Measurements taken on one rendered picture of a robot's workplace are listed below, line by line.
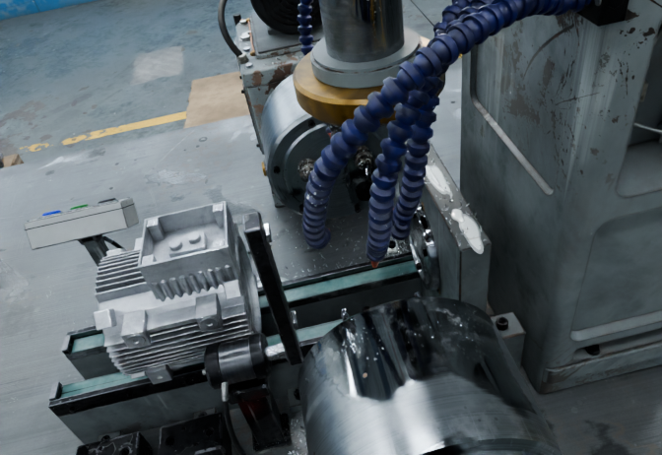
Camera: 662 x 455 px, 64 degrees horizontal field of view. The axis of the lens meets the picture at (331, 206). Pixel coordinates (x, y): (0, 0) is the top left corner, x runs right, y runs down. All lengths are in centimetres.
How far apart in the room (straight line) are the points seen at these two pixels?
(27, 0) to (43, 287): 549
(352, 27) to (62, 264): 101
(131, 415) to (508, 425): 64
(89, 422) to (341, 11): 74
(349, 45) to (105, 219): 57
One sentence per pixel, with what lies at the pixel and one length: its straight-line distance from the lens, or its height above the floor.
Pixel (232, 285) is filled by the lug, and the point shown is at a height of 109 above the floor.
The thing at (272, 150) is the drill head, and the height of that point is 111.
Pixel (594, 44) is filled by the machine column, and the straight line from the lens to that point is 56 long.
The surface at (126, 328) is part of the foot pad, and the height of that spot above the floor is 107.
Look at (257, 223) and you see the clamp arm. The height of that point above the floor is 125.
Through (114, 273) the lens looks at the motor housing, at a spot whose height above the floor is 111.
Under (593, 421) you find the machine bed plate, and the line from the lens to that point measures 95.
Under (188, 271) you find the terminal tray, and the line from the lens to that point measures 74.
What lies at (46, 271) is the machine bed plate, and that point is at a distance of 141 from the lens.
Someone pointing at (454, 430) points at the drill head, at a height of 116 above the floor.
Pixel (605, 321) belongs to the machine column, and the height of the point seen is 95.
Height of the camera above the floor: 161
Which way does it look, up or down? 40 degrees down
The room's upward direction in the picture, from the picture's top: 11 degrees counter-clockwise
